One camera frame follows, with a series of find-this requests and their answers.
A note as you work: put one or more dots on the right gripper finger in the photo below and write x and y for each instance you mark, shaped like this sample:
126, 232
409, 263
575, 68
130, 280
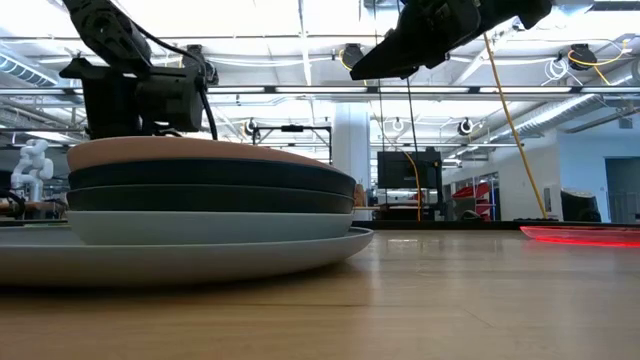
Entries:
385, 62

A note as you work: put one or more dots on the black hanging monitor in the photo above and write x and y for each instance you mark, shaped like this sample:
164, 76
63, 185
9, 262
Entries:
405, 170

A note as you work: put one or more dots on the red translucent plastic plate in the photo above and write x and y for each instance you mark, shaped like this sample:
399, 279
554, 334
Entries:
585, 236

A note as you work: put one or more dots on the silver ventilation duct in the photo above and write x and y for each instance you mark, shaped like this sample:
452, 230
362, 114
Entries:
560, 116

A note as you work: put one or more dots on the red bin cart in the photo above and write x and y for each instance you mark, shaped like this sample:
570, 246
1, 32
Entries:
477, 195

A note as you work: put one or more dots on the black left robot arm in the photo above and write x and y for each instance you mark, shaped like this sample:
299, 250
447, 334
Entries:
105, 30

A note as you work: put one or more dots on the teal translucent plastic plate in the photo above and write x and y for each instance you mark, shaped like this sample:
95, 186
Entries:
210, 175

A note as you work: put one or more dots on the black metal gantry frame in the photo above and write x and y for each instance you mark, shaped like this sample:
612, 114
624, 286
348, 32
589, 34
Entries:
292, 128

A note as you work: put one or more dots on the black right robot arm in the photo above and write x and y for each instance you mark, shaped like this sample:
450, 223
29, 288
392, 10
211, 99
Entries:
515, 10

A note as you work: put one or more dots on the black table frame rail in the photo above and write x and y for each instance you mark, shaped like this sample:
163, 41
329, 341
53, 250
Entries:
450, 225

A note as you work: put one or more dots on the white building column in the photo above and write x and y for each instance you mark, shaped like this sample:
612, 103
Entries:
352, 145

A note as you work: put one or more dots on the overhead light bar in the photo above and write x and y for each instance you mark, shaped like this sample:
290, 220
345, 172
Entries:
320, 90

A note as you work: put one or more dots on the green translucent plastic plate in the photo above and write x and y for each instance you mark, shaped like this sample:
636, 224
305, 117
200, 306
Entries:
210, 201

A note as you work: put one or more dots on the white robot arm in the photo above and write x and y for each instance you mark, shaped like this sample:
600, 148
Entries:
32, 167

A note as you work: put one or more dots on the large grey plastic plate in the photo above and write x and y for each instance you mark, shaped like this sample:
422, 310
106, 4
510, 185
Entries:
175, 262

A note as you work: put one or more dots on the pale grey plastic plate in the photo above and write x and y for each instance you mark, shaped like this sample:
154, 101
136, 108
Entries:
210, 227

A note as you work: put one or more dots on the black chair back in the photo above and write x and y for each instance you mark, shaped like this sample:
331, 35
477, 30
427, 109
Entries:
580, 206

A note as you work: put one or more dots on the peach plastic plate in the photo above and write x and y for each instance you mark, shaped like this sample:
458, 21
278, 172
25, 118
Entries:
175, 149

